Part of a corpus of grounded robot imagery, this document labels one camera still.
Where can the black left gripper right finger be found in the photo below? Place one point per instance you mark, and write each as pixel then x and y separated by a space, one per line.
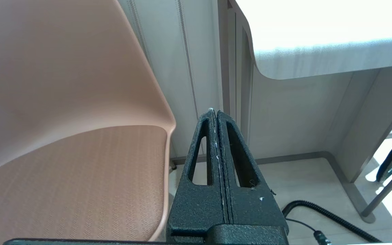
pixel 250 207

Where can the brown upholstered chair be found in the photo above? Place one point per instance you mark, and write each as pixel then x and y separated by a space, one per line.
pixel 63 102

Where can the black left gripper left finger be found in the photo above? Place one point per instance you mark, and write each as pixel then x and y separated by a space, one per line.
pixel 199 204

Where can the light wooden desk with hutch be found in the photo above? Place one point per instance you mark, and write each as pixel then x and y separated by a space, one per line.
pixel 318 51

